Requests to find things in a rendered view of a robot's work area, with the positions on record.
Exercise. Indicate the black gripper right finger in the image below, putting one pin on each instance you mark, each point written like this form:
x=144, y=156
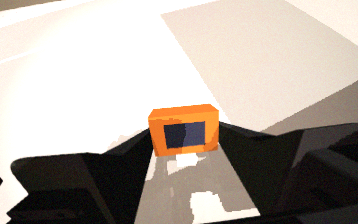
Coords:
x=267, y=164

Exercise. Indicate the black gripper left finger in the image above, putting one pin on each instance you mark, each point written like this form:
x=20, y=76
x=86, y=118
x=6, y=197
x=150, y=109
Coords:
x=115, y=178

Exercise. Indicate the orange block with dark square face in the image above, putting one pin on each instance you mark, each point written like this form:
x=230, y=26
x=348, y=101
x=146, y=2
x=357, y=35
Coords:
x=184, y=129

